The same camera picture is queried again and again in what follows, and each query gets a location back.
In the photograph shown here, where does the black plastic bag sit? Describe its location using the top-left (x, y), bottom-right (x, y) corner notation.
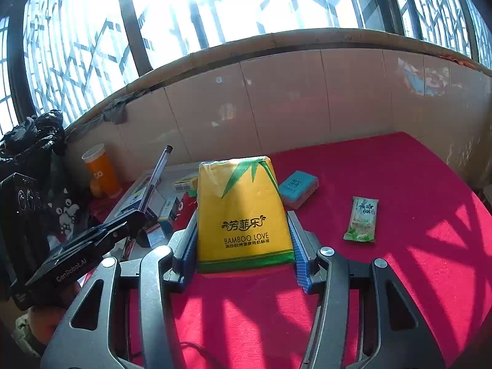
top-left (0, 109), bottom-right (68, 179)

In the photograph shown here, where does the white and blue box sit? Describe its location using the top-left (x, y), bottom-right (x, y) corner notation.
top-left (147, 226), bottom-right (167, 247)

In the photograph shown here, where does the small teal and white box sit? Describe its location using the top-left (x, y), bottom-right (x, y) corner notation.
top-left (157, 196), bottom-right (181, 225)

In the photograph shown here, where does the green snack packet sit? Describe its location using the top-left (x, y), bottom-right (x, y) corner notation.
top-left (343, 196), bottom-right (380, 244)

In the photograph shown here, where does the person's left hand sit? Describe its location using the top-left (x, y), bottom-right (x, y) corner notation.
top-left (27, 282), bottom-right (81, 348)

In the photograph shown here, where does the yellow and white box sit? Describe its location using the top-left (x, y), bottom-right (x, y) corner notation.
top-left (172, 177), bottom-right (200, 193)

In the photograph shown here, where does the black patterned bag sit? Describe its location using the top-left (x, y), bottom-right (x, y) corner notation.
top-left (46, 154), bottom-right (91, 244)

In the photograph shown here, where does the red tablecloth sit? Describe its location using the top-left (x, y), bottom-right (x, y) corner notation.
top-left (82, 131), bottom-right (492, 369)

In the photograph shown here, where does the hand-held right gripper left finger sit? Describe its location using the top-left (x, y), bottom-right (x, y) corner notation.
top-left (40, 215), bottom-right (200, 369)

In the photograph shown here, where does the window with metal grille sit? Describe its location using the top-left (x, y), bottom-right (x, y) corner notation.
top-left (0, 0), bottom-right (492, 135)

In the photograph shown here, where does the white cardboard tray box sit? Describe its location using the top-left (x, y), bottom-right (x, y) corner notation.
top-left (104, 161), bottom-right (204, 262)

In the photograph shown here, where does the orange paper cup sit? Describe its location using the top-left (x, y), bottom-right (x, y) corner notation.
top-left (81, 143), bottom-right (121, 199)

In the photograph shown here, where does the long white sealant box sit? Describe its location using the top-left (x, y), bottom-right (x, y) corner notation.
top-left (121, 175), bottom-right (164, 218)

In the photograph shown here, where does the wall sticker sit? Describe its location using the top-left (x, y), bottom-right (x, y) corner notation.
top-left (398, 58), bottom-right (464, 97)

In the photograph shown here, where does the black cable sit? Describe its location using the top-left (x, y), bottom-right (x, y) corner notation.
top-left (179, 340), bottom-right (210, 360)

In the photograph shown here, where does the grey cloth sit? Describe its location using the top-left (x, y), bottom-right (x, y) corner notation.
top-left (65, 90), bottom-right (152, 139)

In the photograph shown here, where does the red chili plush toy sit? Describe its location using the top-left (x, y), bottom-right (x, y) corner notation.
top-left (175, 192), bottom-right (200, 235)

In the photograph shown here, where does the black pen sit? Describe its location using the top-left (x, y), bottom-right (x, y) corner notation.
top-left (138, 145), bottom-right (173, 216)

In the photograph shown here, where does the yellow tissue pack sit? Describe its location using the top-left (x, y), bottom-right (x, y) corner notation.
top-left (196, 156), bottom-right (296, 274)

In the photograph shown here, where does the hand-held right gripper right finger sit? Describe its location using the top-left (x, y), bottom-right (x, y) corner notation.
top-left (286, 211), bottom-right (458, 369)

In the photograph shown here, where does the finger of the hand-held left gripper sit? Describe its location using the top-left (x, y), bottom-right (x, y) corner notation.
top-left (25, 208), bottom-right (149, 296)

